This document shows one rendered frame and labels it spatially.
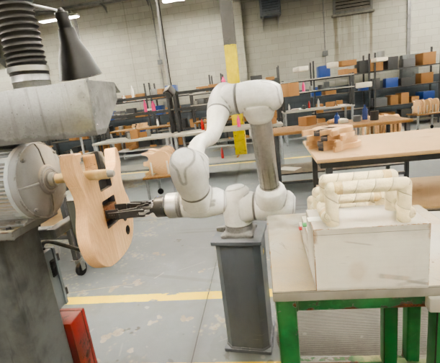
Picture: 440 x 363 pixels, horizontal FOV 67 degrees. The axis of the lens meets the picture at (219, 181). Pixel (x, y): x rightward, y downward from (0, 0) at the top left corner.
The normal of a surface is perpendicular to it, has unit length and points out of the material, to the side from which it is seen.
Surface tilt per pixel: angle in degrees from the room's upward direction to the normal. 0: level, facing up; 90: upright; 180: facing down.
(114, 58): 90
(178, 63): 90
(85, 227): 70
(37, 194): 93
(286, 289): 0
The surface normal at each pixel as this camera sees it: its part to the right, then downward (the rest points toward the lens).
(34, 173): 0.96, -0.12
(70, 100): -0.11, 0.25
